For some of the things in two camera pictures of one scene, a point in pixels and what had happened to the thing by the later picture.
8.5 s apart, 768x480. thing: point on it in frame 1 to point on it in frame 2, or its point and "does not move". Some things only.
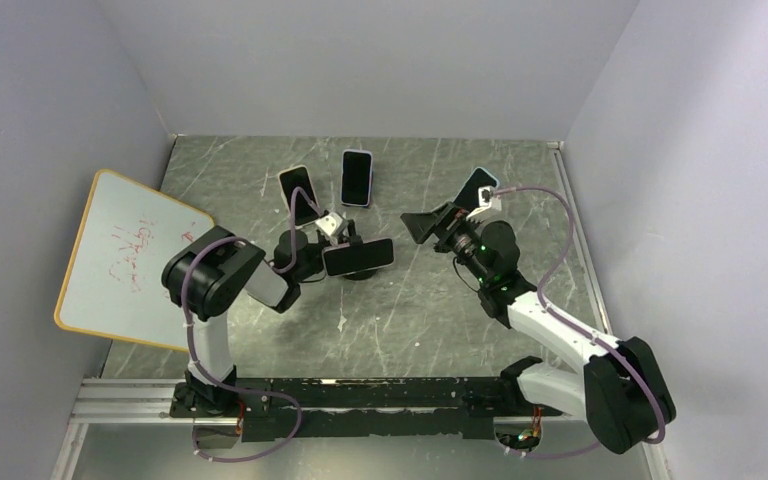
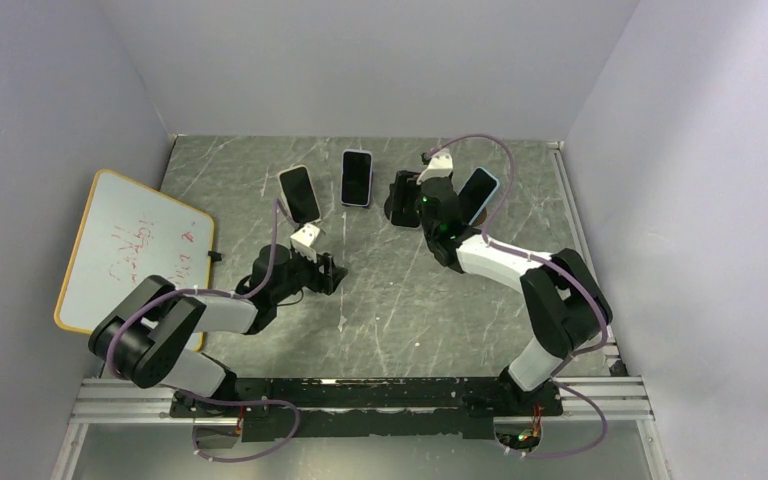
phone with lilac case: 356,177 does not move
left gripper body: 328,243 to 304,272
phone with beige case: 291,178 does not move
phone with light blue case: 468,198 does not move
